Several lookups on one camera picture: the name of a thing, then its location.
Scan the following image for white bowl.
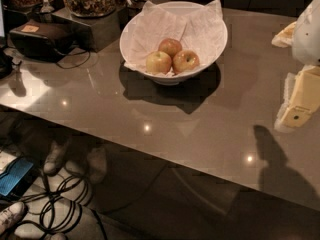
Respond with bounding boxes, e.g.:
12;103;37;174
120;0;228;85

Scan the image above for black device with label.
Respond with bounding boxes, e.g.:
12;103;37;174
9;20;74;62

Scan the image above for metal scoop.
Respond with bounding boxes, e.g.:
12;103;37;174
40;0;54;13

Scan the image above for red-yellow apple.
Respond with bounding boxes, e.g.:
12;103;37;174
172;50;200;74
158;38;182;58

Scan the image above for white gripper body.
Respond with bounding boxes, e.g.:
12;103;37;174
292;0;320;65

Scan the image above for left yellow apple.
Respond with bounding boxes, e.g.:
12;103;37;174
146;51;172;74

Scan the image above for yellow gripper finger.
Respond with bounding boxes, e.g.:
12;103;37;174
274;65;320;133
271;22;296;48

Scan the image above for white shoe bottom left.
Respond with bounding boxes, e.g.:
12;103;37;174
0;202;26;235

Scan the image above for grey metal stand box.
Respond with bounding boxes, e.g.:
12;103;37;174
52;8;121;52

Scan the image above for blue foot pedal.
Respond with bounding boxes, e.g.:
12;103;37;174
0;158;34;198

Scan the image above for white paper liner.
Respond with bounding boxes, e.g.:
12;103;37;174
120;0;228;75

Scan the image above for black cable on table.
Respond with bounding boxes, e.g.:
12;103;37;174
54;48;92;70

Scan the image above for white shoe under table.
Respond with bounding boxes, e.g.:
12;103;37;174
64;146;108;185
43;141;69;175

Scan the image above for black cables on floor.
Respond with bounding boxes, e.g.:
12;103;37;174
13;173;108;240

